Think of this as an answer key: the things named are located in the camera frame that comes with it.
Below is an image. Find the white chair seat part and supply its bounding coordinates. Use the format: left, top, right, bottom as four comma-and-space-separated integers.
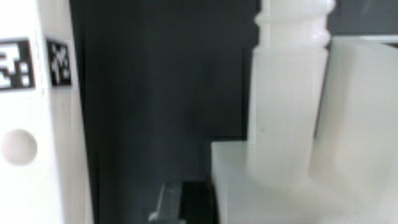
211, 0, 398, 224

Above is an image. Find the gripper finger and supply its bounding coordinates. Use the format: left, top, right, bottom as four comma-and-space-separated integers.
147, 181, 216, 224

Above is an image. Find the white chair back part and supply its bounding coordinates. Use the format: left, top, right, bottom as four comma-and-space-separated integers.
0, 0, 93, 224

